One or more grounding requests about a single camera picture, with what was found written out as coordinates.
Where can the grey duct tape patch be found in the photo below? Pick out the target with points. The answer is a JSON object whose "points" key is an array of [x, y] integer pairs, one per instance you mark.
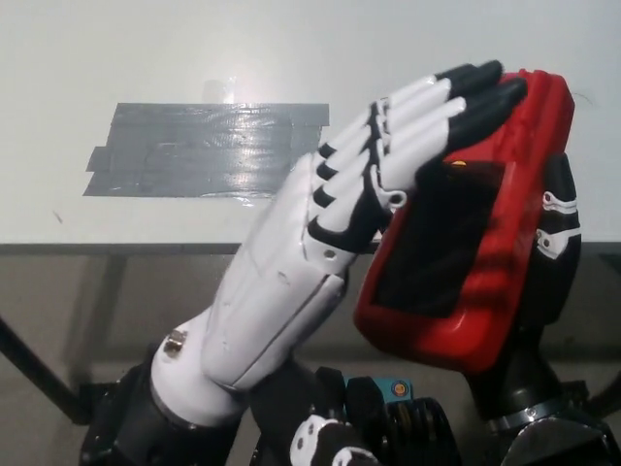
{"points": [[194, 150]]}

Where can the black teal robot torso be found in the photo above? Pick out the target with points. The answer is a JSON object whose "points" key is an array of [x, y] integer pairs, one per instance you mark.
{"points": [[407, 427]]}

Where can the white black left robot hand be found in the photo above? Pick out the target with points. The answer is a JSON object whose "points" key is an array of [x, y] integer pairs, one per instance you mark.
{"points": [[271, 291]]}

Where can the red digital multimeter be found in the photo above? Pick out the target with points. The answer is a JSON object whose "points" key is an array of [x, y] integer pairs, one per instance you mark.
{"points": [[451, 242]]}

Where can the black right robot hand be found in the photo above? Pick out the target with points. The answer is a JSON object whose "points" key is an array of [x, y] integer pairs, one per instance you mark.
{"points": [[558, 272]]}

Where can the black diagonal table leg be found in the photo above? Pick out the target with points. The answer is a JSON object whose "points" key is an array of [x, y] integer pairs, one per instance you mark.
{"points": [[34, 364]]}

